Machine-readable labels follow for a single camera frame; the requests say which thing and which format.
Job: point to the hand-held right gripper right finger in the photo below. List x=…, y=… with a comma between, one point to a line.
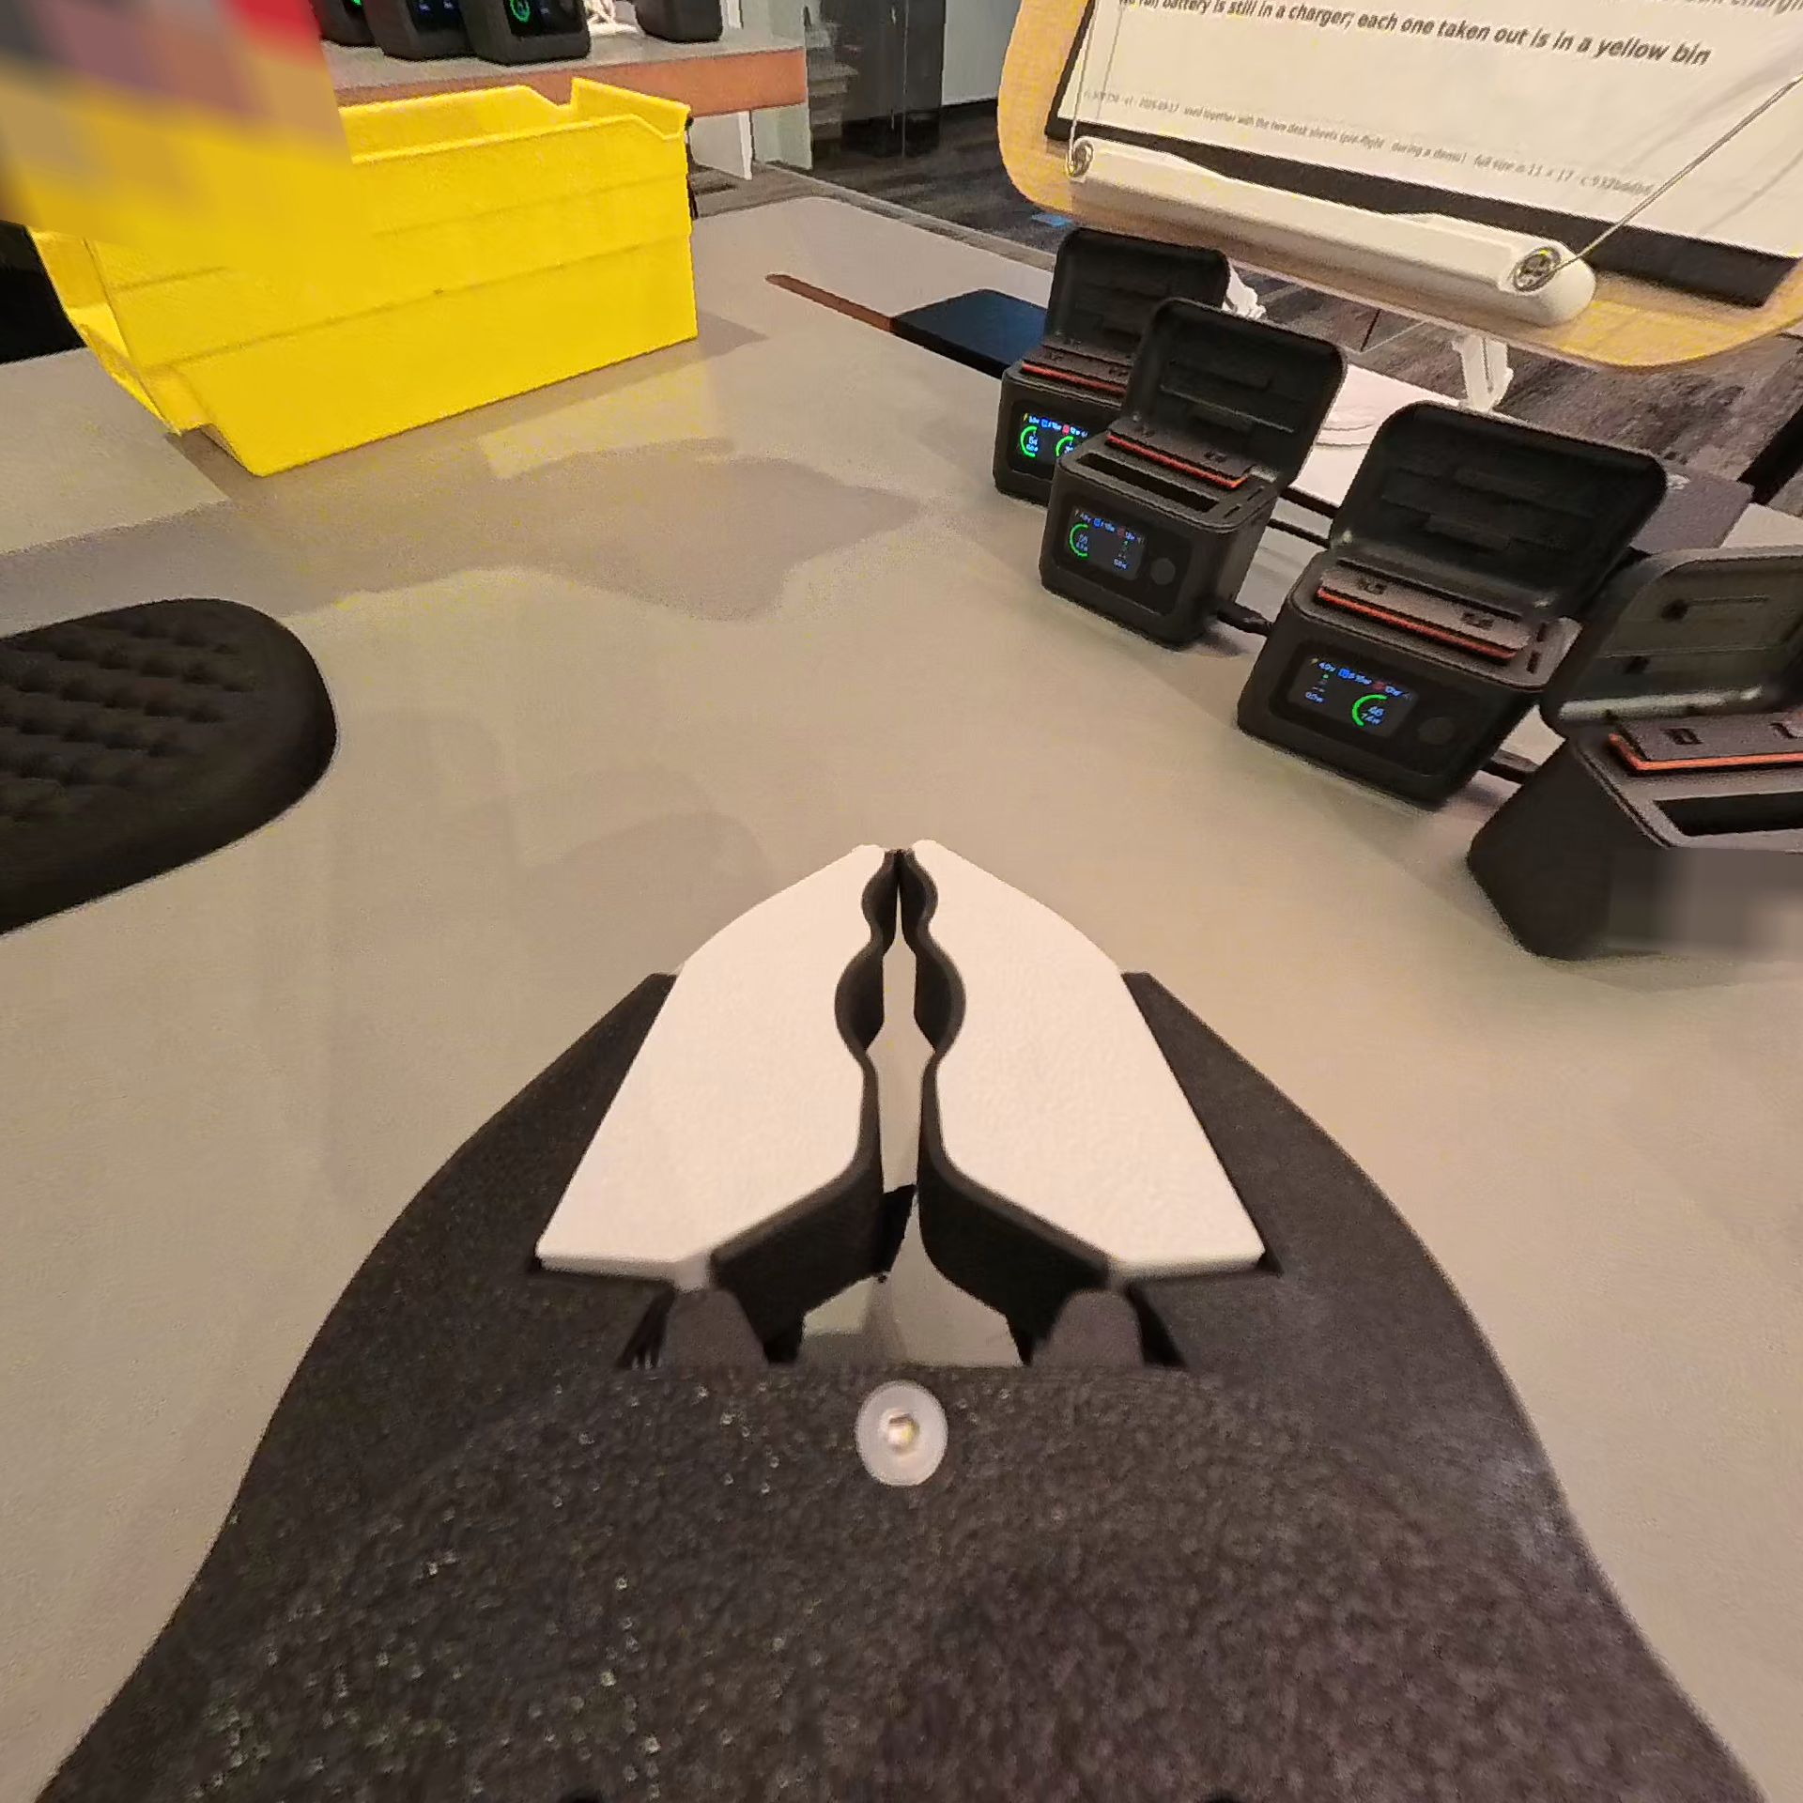
x=1103, y=1097

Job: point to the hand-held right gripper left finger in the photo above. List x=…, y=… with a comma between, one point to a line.
x=720, y=1097

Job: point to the white instruction sheet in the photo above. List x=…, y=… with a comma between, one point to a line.
x=1409, y=54

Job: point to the wooden sign board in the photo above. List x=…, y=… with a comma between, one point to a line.
x=1691, y=320

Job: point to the white stand base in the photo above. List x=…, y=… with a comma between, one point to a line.
x=1409, y=392

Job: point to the dark flat pad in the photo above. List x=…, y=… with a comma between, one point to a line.
x=974, y=320

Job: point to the yellow plastic bin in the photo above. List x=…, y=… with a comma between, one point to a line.
x=426, y=279

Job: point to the black multi-port power hub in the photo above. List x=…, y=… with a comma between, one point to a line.
x=1704, y=510

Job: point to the black quilted pad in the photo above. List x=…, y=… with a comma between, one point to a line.
x=131, y=748

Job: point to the black camera battery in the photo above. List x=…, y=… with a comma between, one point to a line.
x=1427, y=621
x=1069, y=371
x=1183, y=454
x=1718, y=748

